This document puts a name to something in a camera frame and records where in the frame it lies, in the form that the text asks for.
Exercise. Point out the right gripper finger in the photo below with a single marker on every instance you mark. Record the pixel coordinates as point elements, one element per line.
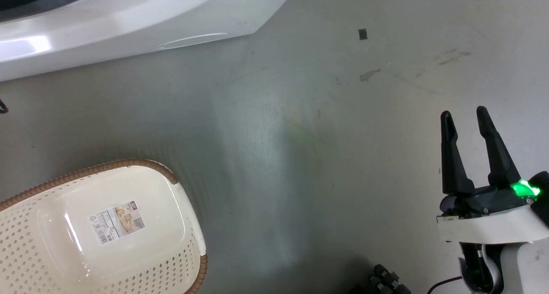
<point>451,161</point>
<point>497,157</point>

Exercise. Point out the black knobbed robot base part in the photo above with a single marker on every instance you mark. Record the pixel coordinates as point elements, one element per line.
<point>386,281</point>

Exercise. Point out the cream perforated laundry basket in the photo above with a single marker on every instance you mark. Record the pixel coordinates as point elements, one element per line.
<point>141,247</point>

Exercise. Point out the black tape piece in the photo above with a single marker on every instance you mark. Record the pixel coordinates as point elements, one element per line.
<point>363,34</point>

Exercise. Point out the white washing machine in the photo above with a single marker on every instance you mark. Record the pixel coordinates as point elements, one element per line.
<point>141,24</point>

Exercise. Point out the paper label sticker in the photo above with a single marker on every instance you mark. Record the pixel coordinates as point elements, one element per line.
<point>116,222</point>

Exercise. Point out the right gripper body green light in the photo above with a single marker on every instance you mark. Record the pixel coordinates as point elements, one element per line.
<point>493,225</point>

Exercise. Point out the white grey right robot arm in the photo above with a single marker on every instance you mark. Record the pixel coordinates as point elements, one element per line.
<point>523,268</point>

